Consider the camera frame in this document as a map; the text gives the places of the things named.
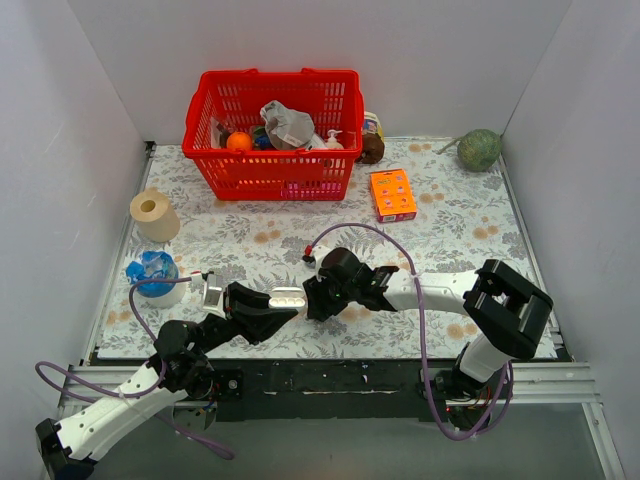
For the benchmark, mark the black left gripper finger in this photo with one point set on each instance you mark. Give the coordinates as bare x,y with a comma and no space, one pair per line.
261,326
239,297

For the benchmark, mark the orange fruit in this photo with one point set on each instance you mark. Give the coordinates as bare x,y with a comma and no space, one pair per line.
239,141

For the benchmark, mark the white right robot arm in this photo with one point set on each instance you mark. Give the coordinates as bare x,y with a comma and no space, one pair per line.
509,311

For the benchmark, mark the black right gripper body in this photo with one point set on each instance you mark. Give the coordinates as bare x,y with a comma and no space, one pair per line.
322,293

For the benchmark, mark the white earbud charging case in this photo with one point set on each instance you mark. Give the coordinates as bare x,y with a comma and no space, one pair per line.
287,297

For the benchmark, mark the green melon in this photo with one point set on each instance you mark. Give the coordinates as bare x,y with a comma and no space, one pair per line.
477,150

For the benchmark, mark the brown jar with label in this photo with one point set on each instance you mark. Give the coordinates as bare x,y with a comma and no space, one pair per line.
373,146

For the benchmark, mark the grey crumpled bag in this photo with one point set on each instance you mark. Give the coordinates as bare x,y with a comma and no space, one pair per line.
287,129

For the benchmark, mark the white pump bottle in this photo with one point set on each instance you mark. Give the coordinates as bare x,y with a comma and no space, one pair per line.
332,141

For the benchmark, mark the orange snack box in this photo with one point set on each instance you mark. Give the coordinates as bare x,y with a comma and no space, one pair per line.
392,196

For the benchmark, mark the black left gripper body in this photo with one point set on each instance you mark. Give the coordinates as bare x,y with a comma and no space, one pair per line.
239,310

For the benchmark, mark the beige paper roll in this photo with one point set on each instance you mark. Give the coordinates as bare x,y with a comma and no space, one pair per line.
154,215

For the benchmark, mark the blue wrapped tissue roll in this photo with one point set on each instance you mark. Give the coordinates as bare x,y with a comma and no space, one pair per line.
162,271

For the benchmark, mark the dark green toy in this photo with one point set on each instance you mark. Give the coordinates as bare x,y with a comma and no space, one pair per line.
260,138

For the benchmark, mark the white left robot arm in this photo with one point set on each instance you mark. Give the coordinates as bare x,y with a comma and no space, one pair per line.
70,448

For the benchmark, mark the red plastic shopping basket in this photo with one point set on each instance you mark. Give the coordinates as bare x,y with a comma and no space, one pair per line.
233,99

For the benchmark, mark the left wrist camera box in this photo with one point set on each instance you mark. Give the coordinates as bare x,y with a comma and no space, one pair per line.
212,300

